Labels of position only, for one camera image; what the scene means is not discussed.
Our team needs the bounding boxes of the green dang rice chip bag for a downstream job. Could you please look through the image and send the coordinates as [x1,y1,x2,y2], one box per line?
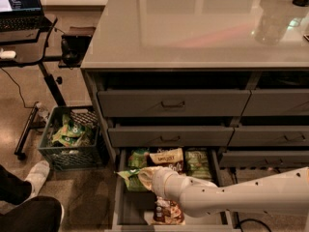
[118,148,150,192]

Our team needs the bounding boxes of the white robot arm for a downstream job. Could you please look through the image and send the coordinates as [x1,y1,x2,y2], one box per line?
[138,166,309,218]

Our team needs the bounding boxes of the rear sea salt chip bag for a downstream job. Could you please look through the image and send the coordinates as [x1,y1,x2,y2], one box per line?
[150,148,183,173]

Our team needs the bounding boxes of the open bottom grey drawer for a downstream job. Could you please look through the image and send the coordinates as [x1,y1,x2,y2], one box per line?
[108,147,240,232]

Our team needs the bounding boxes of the brown sea salt chip bag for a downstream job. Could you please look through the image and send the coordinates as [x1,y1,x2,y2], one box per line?
[152,196,185,225]

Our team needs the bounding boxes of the grey middle left drawer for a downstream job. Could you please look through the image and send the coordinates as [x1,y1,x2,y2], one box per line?
[108,126,234,147]

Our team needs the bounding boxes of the green striped snack bag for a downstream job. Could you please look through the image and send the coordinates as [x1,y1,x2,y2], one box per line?
[184,149,211,180]

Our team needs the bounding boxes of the grey top left drawer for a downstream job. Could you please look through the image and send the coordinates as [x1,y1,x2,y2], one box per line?
[98,89,250,117]

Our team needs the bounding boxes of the grey middle right drawer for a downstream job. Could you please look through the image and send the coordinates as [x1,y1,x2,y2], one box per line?
[229,126,309,147]

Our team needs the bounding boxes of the grey bottom right drawer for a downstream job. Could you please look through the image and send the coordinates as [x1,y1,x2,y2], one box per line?
[219,151,309,168]

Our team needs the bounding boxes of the grey cabinet counter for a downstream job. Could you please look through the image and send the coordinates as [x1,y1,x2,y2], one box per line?
[82,0,309,159]

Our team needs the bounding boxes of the grey top right drawer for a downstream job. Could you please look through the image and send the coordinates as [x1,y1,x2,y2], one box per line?
[243,89,309,116]

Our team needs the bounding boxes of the green plastic crate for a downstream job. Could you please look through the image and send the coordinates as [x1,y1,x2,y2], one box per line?
[38,106,106,171]

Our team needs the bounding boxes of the green snack bags in crate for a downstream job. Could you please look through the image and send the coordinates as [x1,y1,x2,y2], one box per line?
[51,114,94,147]

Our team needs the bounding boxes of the white shoe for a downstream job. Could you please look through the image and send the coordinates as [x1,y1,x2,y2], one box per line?
[21,160,50,203]

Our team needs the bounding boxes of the black trouser leg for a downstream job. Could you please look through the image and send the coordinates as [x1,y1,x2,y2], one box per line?
[0,165,64,232]

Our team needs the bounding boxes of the black device on tray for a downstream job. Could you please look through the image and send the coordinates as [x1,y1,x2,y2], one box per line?
[61,34,93,65]

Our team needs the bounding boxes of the black rolling laptop stand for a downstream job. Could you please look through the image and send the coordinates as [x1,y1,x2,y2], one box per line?
[0,13,97,161]

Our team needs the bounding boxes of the white computer mouse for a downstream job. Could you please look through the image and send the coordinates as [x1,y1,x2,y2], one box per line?
[0,50,16,60]

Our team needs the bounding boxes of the open black laptop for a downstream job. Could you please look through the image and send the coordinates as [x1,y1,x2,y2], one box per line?
[0,0,51,32]

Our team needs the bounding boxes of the black power cable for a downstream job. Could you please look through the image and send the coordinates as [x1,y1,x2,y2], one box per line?
[228,167,274,232]

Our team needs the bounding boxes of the thin black cable left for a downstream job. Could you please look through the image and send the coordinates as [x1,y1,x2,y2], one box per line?
[0,67,37,110]

